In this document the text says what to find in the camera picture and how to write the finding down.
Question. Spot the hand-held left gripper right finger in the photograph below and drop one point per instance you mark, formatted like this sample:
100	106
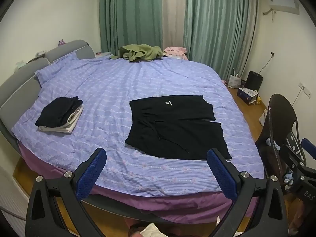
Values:
221	175

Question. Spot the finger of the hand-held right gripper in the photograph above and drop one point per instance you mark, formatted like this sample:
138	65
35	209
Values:
292	155
309	147

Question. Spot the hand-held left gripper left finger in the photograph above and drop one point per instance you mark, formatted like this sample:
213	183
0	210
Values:
91	171

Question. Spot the black pants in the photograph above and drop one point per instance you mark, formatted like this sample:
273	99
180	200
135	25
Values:
172	133

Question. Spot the dark plastic chair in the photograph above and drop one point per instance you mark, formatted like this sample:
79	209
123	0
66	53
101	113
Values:
279	118

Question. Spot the folded beige garment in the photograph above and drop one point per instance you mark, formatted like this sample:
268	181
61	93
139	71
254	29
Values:
71	123

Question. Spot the folded black garment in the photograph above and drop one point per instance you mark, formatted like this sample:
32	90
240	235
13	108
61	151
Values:
58	111

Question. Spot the purple bed skirt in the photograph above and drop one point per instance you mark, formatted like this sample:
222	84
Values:
153	206

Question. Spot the blue cardboard box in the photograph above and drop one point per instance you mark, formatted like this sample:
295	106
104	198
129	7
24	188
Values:
246	95

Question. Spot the black speaker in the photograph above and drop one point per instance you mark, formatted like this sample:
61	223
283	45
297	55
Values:
254	80

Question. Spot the white quilted cloth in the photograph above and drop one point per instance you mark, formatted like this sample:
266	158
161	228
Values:
153	230

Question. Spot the white ribbed cabinet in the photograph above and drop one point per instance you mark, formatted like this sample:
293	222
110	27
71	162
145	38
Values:
12	209

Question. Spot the purple floral bed quilt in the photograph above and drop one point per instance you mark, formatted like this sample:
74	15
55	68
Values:
118	84

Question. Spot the white tote bag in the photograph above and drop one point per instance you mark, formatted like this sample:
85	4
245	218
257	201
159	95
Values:
235	81

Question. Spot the grey padded headboard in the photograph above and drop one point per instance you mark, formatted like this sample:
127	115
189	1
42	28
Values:
22	88

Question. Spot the purple floral pillow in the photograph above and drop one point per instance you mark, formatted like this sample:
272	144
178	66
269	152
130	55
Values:
55	65

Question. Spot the green crumpled garment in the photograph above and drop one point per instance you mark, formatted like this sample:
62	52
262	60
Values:
140	52

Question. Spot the pink patterned garment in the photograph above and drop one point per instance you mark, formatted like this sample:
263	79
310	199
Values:
175	51

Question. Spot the small purple toy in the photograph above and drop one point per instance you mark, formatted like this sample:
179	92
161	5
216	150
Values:
61	42

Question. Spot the white air conditioner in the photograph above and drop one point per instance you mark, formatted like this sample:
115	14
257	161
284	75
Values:
284	5

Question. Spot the green curtain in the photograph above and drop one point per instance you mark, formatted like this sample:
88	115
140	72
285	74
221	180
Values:
128	14
214	24

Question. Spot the white sheer curtain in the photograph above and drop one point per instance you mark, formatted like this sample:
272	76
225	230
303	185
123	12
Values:
174	12

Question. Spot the white wall power strip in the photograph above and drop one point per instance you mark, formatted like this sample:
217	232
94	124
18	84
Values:
305	89

